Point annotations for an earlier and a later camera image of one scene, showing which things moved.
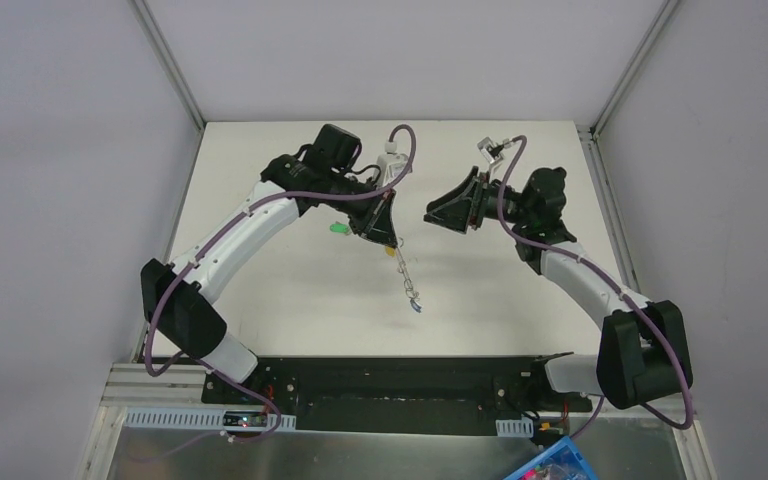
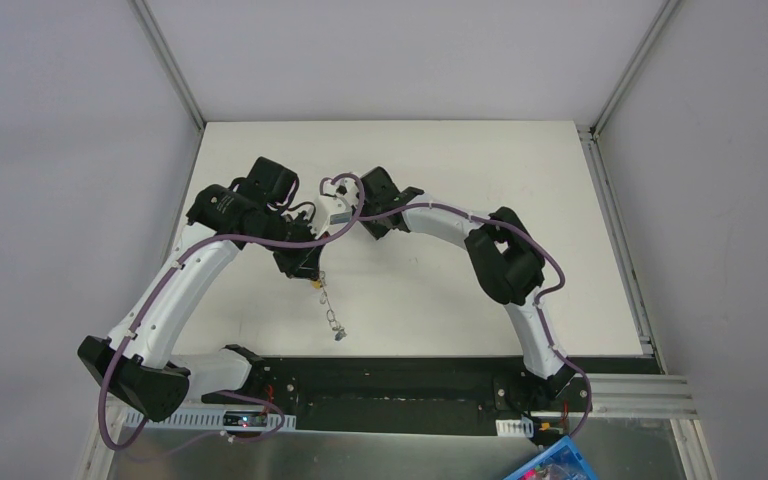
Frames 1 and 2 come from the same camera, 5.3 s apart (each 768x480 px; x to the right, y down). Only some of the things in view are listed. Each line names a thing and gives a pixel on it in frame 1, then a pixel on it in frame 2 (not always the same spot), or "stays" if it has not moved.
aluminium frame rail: x=166 y=61 stays
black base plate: x=397 y=395 stays
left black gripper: x=371 y=211 -> x=299 y=262
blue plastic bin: x=562 y=461 stays
